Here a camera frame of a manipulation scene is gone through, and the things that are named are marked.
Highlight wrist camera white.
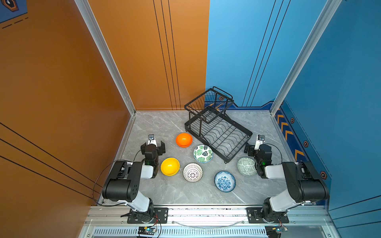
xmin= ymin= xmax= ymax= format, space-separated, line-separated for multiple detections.
xmin=255 ymin=134 xmax=265 ymax=150
xmin=147 ymin=134 xmax=157 ymax=146

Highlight right green circuit board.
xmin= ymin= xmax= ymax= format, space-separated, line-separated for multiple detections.
xmin=265 ymin=226 xmax=288 ymax=238

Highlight yellow bowl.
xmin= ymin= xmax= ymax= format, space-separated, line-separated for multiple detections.
xmin=160 ymin=158 xmax=180 ymax=177

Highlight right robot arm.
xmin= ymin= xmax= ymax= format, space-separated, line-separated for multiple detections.
xmin=244 ymin=144 xmax=329 ymax=223

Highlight green geometric pattern bowl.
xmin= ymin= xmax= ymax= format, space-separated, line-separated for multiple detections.
xmin=237 ymin=157 xmax=258 ymax=177

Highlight blue floral pattern bowl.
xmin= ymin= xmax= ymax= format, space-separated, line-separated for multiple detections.
xmin=214 ymin=171 xmax=236 ymax=192

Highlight green circuit board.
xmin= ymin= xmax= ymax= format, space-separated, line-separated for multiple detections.
xmin=265 ymin=226 xmax=288 ymax=238
xmin=137 ymin=227 xmax=158 ymax=238

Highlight left green circuit board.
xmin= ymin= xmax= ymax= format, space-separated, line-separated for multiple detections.
xmin=137 ymin=227 xmax=158 ymax=238

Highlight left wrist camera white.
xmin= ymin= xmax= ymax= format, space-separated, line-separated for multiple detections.
xmin=147 ymin=134 xmax=157 ymax=146

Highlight black wire dish rack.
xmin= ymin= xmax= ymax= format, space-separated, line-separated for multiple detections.
xmin=184 ymin=86 xmax=253 ymax=164

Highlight aluminium front rail frame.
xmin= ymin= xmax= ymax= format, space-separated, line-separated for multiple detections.
xmin=79 ymin=205 xmax=340 ymax=238

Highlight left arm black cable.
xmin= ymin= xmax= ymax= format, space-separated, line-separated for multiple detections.
xmin=92 ymin=148 xmax=146 ymax=208

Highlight white lattice pattern bowl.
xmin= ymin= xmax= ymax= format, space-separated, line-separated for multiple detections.
xmin=183 ymin=163 xmax=203 ymax=182

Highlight orange bowl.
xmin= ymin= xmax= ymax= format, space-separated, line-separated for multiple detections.
xmin=176 ymin=133 xmax=193 ymax=148

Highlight right aluminium corner post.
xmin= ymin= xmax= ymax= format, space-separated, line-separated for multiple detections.
xmin=269 ymin=0 xmax=342 ymax=116

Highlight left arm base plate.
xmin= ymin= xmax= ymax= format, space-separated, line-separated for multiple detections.
xmin=127 ymin=207 xmax=169 ymax=224

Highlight left aluminium corner post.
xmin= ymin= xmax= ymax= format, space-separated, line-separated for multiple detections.
xmin=74 ymin=0 xmax=136 ymax=117

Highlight aluminium corner post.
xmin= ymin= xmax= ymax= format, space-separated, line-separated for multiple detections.
xmin=269 ymin=0 xmax=342 ymax=116
xmin=74 ymin=0 xmax=136 ymax=117

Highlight green leaf pattern bowl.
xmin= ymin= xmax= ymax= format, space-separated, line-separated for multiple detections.
xmin=193 ymin=145 xmax=213 ymax=163

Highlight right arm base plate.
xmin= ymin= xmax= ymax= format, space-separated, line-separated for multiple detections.
xmin=246 ymin=207 xmax=289 ymax=224

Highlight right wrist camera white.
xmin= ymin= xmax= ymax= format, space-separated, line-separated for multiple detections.
xmin=255 ymin=134 xmax=265 ymax=150

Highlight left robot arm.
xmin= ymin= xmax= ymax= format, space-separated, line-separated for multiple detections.
xmin=102 ymin=142 xmax=166 ymax=223

